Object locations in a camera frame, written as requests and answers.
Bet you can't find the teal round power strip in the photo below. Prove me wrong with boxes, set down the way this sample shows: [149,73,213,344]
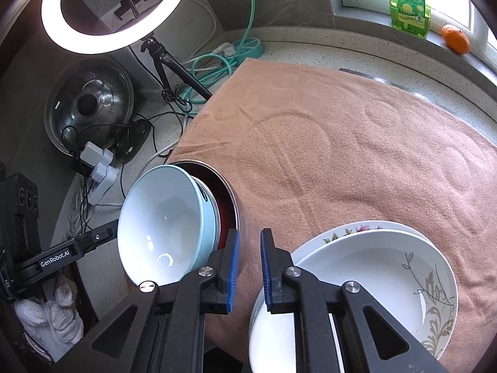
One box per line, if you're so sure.
[232,38,265,66]

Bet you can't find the black round device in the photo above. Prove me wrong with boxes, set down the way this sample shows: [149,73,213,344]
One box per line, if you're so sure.
[111,119,151,164]

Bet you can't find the plate with pink roses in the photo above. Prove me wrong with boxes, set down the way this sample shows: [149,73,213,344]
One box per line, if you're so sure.
[291,220,425,264]

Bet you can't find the red steel bowl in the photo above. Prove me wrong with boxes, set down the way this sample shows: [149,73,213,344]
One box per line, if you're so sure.
[193,177,232,251]

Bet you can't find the white charger adapters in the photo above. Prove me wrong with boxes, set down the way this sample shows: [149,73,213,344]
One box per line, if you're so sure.
[80,141,119,205]

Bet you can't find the white gloved left hand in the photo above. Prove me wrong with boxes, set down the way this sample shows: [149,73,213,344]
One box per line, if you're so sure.
[13,274,84,362]

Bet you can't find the large stainless steel bowl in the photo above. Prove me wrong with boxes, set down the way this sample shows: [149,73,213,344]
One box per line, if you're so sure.
[166,159,248,276]

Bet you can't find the teal power cable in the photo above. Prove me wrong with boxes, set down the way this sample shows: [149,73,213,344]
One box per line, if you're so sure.
[180,0,257,116]

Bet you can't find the white ring light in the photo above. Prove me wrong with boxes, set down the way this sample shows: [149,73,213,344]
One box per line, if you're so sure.
[40,0,181,54]

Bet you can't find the orange tangerine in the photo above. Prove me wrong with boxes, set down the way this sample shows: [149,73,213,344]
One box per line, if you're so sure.
[441,25,471,55]

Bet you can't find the light blue ceramic bowl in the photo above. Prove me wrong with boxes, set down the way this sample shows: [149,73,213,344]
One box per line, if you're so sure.
[117,165,221,285]

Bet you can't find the white plate gold leaf pattern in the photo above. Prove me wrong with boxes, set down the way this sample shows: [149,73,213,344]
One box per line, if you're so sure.
[248,229,458,372]

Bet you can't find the pink towel mat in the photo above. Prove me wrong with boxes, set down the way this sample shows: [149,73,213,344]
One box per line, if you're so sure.
[171,60,496,372]

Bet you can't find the green dish soap bottle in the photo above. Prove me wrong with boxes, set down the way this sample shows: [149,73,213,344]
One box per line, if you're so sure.
[389,0,431,38]

